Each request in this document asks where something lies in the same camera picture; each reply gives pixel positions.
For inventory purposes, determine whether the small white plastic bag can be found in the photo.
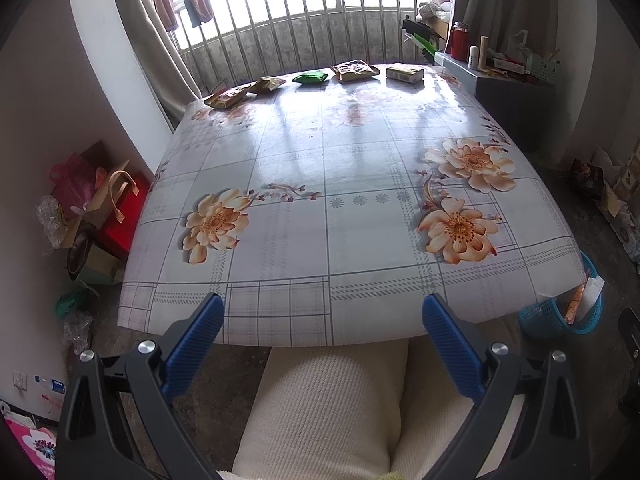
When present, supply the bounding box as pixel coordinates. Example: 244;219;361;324
511;30;539;64

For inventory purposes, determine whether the pale plastic storage basket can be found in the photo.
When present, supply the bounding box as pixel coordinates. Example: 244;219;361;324
525;52;561;84

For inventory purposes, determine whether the red thermos bottle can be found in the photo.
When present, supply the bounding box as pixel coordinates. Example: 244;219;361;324
450;21;469;60

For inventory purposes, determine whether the metal window railing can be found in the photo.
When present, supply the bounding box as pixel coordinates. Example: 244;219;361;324
170;0;456;96

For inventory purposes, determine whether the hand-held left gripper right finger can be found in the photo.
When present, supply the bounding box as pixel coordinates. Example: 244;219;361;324
421;292;594;480

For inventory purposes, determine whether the yellow box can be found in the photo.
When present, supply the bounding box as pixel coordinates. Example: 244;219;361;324
385;62;425;85

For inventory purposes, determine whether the table with floral tablecloth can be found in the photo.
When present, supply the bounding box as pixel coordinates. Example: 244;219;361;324
120;62;587;349

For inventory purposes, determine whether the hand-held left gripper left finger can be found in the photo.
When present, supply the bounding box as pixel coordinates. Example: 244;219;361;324
56;292;226;480

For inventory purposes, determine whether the dark hanging garment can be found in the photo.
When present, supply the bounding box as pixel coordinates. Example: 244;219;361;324
172;0;201;29

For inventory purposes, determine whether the green packet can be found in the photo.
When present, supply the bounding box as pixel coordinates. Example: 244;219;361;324
291;70;332;85

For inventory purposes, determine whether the blue plastic waste basket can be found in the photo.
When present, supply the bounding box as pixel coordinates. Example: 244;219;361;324
517;250;605;337

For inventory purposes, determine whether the small water bottle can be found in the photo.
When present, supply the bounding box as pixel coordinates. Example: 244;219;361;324
32;374;69;395

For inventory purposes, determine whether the black flat object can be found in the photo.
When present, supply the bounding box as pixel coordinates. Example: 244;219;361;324
402;17;446;41

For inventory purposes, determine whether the pale green box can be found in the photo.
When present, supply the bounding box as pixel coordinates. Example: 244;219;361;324
82;247;126;286

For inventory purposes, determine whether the round metal tin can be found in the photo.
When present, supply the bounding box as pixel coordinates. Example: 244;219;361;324
67;230;101;281

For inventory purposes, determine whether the pile of cloth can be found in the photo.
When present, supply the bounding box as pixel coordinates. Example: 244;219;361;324
417;0;454;24

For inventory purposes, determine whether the orange snack packet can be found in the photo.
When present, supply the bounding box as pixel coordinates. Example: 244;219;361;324
203;86;251;110

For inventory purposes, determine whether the grey curtain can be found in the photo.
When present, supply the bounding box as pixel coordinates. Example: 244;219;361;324
452;0;596;61

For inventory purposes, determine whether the small yellow snack packet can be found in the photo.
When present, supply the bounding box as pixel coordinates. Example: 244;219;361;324
247;76;287;95

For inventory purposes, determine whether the pink mesh bag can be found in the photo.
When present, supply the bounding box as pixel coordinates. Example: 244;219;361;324
49;154;99;206

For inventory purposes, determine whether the dark snack bag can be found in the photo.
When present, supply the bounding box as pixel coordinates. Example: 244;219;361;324
570;159;606;201

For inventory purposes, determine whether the pink floral bag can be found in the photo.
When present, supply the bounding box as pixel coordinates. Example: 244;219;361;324
5;412;59;480

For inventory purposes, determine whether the grey cabinet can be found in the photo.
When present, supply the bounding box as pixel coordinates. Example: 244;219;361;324
435;52;566;154

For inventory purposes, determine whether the crumpled clear plastic bag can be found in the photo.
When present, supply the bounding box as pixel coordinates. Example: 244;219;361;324
36;195;69;251

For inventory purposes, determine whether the green plastic object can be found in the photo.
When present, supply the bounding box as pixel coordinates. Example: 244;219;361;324
412;32;439;64

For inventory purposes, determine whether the green plastic bag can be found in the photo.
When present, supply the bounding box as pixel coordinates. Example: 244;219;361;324
55;287;94;321

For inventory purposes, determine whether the paper bag with handles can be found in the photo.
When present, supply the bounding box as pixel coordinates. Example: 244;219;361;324
65;157;141;251

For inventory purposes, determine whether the beige curtain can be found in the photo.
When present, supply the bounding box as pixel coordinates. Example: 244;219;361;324
105;0;201;129

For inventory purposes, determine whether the person's cream trouser leg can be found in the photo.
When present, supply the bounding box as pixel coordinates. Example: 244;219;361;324
232;335;527;480

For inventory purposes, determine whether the brown snack packet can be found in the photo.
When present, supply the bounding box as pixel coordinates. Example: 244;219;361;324
331;60;381;84

